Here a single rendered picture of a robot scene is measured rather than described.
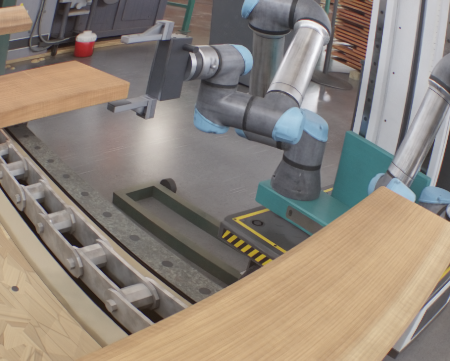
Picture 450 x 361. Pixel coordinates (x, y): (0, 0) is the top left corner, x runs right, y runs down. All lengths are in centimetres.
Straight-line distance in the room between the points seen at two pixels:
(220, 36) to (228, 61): 324
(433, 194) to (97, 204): 94
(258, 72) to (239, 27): 270
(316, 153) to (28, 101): 103
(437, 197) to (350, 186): 43
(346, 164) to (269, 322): 130
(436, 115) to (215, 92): 51
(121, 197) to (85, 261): 183
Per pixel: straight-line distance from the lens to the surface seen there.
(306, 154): 160
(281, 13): 138
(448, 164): 168
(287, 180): 163
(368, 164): 162
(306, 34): 130
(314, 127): 158
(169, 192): 239
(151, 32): 99
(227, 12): 429
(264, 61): 149
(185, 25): 654
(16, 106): 76
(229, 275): 195
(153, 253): 55
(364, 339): 40
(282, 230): 168
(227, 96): 115
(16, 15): 139
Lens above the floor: 112
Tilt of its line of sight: 25 degrees down
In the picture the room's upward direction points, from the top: 11 degrees clockwise
